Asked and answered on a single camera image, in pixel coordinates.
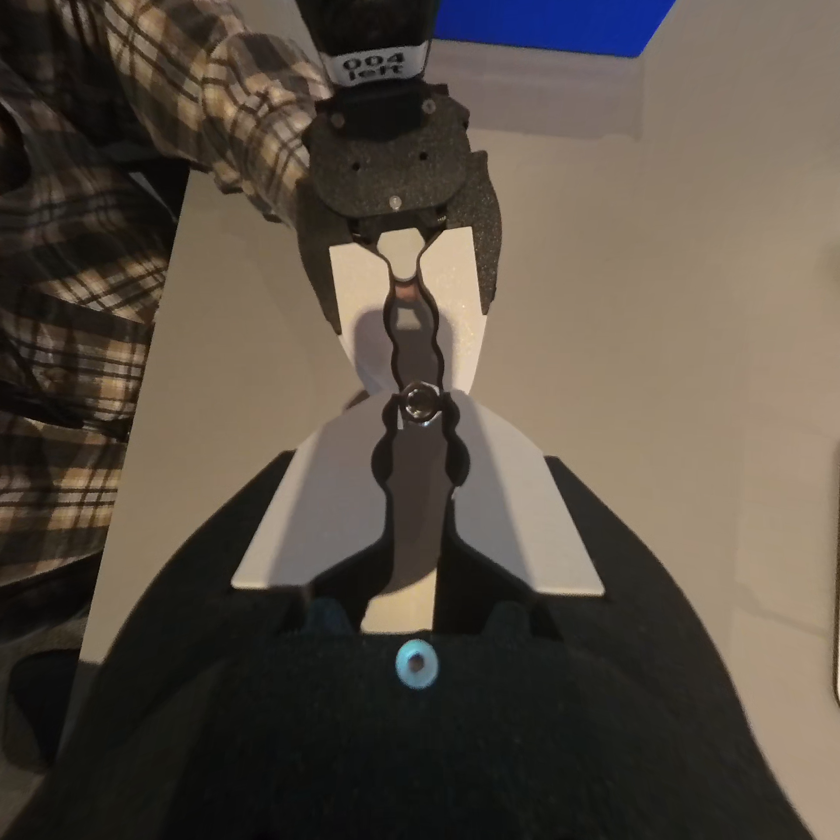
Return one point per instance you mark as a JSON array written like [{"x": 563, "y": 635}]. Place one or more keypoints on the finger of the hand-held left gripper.
[
  {"x": 459, "y": 295},
  {"x": 358, "y": 289}
]

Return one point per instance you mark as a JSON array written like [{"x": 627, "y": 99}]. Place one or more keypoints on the person's legs in dark pants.
[{"x": 33, "y": 682}]

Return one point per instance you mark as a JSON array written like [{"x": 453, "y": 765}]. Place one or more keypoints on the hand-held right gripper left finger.
[{"x": 308, "y": 512}]

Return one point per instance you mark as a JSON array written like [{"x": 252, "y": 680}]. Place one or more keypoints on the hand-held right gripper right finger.
[{"x": 525, "y": 518}]

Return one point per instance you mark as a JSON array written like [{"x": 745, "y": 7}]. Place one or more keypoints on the silver hex nut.
[{"x": 433, "y": 415}]

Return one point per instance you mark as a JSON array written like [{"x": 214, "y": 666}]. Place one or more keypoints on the person's torso in plaid shirt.
[{"x": 65, "y": 361}]

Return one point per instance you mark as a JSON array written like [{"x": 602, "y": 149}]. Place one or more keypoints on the large blue plastic bin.
[{"x": 544, "y": 26}]

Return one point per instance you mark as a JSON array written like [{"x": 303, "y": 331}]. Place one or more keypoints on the person's left hand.
[{"x": 407, "y": 291}]

